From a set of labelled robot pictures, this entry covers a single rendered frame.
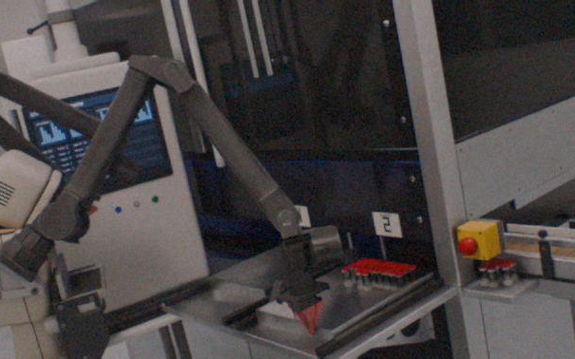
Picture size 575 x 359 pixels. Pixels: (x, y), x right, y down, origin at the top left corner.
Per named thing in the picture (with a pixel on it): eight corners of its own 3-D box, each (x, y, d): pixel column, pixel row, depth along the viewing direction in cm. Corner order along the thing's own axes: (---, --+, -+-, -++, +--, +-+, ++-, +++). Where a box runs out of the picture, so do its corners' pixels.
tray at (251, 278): (299, 248, 214) (297, 236, 214) (359, 256, 194) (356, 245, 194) (211, 288, 194) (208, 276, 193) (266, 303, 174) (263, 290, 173)
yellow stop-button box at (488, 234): (479, 247, 159) (474, 217, 158) (506, 250, 153) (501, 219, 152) (459, 258, 154) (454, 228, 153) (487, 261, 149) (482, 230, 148)
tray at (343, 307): (356, 272, 183) (354, 259, 182) (435, 285, 163) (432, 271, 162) (258, 323, 162) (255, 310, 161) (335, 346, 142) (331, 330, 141)
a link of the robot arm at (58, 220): (143, 50, 153) (134, 36, 143) (199, 77, 152) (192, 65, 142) (47, 231, 148) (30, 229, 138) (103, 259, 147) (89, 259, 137)
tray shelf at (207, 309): (291, 252, 219) (290, 246, 218) (476, 282, 164) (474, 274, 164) (161, 311, 190) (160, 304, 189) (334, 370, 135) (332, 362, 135)
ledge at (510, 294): (497, 273, 166) (496, 267, 166) (546, 281, 156) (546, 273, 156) (464, 295, 158) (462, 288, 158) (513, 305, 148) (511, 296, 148)
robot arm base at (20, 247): (2, 245, 147) (-5, 258, 135) (27, 216, 147) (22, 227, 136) (35, 269, 149) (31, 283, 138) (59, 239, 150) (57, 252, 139)
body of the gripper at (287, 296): (332, 291, 145) (324, 258, 144) (296, 310, 139) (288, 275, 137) (311, 287, 150) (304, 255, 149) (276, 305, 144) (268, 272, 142)
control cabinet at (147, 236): (192, 266, 247) (140, 48, 232) (213, 276, 230) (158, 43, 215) (51, 315, 224) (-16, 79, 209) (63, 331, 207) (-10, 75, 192)
